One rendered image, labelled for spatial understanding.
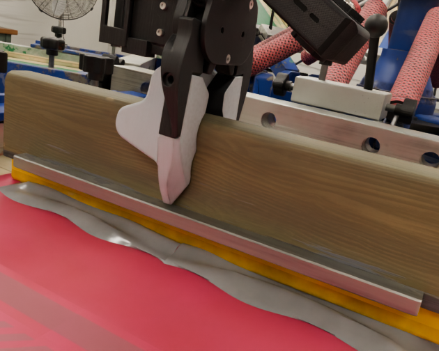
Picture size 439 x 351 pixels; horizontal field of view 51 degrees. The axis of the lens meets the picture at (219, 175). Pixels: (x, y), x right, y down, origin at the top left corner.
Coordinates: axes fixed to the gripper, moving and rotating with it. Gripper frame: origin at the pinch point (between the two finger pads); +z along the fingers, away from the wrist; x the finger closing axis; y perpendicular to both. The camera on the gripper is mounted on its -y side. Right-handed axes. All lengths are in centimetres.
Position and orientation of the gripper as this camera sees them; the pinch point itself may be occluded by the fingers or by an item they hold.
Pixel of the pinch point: (195, 183)
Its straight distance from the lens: 33.3
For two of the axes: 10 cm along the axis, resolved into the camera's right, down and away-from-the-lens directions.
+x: -4.7, 1.8, -8.6
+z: -1.7, 9.4, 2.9
